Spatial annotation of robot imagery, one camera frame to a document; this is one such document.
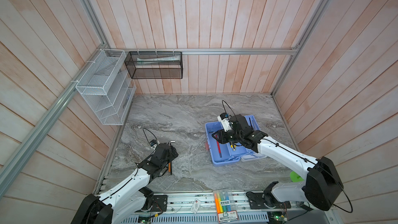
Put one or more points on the white blue tool box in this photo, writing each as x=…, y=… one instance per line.
x=224, y=144

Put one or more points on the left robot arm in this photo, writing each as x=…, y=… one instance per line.
x=130, y=195

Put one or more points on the red handled screwdriver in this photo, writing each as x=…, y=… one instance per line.
x=219, y=149

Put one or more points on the white paper tag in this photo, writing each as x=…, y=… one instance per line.
x=195, y=206

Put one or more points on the green plastic cup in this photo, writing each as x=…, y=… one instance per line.
x=295, y=178

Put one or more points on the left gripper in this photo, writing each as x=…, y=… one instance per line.
x=171, y=157

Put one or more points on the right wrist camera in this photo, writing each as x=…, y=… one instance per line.
x=224, y=120

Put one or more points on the aluminium frame rail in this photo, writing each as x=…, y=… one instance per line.
x=219, y=51

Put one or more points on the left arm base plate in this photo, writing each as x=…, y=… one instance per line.
x=157, y=203

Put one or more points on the white wire mesh shelf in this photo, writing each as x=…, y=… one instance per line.
x=106, y=87

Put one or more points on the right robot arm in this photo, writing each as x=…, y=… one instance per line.
x=321, y=184

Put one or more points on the black mesh basket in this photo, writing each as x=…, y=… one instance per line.
x=154, y=64

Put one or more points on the black yellow large screwdriver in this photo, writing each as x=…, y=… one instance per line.
x=233, y=146

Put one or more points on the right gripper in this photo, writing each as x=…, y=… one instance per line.
x=221, y=136

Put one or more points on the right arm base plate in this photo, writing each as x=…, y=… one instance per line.
x=265, y=201

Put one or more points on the highlighter marker pack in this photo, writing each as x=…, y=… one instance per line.
x=225, y=206

